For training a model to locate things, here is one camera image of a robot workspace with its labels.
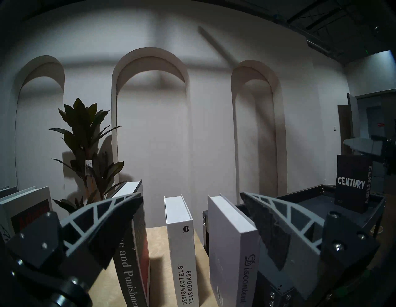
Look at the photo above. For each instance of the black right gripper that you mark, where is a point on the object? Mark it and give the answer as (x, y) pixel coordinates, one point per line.
(389, 154)

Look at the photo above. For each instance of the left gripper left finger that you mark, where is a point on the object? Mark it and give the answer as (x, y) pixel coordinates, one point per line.
(92, 229)

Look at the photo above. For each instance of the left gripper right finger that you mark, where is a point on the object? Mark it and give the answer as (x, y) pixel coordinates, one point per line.
(309, 241)

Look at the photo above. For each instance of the black Century book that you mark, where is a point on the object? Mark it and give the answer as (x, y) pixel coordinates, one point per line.
(349, 198)

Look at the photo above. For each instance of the black metal shelf cart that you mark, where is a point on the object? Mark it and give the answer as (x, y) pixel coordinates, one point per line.
(321, 201)

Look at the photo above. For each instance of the dark brown door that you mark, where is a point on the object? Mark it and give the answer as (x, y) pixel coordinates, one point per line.
(343, 130)

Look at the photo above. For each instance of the Crime and Punishment book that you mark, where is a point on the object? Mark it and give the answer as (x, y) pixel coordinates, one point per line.
(137, 263)

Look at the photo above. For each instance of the white plant tag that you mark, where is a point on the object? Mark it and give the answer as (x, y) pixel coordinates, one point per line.
(88, 167)

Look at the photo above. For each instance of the Arietta Mobilier book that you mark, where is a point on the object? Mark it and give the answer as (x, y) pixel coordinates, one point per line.
(27, 210)

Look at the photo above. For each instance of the grey Discontent book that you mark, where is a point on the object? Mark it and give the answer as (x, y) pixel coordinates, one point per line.
(229, 247)

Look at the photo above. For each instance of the white Design Hotels yearbook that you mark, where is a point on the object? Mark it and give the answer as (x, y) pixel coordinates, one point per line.
(181, 247)

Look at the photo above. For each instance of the tall green leafy plant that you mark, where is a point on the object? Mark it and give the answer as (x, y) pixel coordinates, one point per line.
(82, 123)

